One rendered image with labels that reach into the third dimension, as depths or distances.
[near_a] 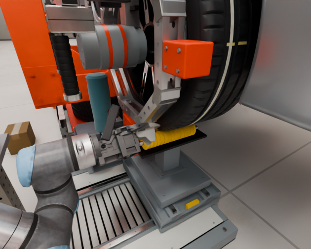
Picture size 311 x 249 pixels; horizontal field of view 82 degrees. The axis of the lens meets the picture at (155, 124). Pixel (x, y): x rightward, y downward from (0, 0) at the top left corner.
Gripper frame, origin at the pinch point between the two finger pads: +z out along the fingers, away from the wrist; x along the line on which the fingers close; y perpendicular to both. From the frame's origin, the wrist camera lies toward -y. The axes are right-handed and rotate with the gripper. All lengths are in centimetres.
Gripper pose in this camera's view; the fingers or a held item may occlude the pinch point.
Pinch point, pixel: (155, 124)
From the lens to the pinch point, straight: 57.8
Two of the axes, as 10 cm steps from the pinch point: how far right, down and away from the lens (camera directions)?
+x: 3.4, -3.3, -8.8
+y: 3.4, 9.2, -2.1
